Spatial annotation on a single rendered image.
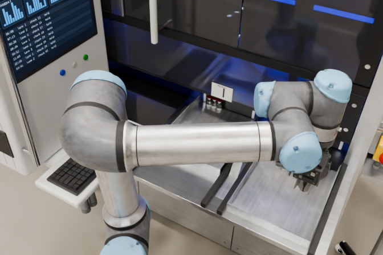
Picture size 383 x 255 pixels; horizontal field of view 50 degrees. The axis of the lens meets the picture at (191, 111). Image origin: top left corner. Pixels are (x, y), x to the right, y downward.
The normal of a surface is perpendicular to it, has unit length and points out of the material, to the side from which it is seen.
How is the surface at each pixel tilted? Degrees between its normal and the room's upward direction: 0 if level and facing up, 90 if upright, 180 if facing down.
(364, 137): 90
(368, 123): 90
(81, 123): 21
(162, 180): 0
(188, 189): 0
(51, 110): 90
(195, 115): 0
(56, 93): 90
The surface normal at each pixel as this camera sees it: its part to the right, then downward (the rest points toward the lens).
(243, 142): 0.01, -0.07
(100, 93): 0.36, -0.73
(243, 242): -0.49, 0.54
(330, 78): 0.02, -0.78
